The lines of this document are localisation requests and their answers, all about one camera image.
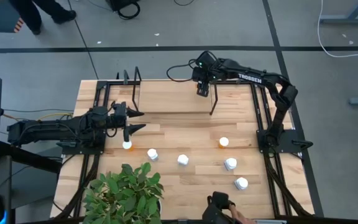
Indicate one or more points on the black box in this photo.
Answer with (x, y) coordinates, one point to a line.
(117, 3)

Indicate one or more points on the blue grey desk leg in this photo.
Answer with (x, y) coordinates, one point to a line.
(346, 19)

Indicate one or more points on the black desk support beam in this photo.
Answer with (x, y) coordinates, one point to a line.
(26, 155)

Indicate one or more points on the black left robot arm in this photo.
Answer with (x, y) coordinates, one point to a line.
(57, 130)

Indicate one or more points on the green potted plant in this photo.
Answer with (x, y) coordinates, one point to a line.
(126, 196)

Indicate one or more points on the black crossbar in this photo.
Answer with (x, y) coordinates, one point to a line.
(322, 220)

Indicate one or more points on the person's hand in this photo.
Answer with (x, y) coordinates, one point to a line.
(236, 214)

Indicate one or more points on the white medicine bottle blue label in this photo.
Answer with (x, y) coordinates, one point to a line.
(152, 153)
(230, 163)
(241, 183)

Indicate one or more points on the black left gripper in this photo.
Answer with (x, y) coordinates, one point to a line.
(120, 119)

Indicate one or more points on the black metal rail frame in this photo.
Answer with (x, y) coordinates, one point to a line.
(256, 105)

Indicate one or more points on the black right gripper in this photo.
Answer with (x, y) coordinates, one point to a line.
(202, 74)

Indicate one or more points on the orange pill bottle white cap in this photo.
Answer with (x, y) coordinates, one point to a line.
(223, 142)
(127, 144)
(182, 159)

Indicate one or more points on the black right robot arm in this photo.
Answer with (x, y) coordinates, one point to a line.
(250, 77)

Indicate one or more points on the person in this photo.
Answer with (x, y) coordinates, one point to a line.
(30, 12)

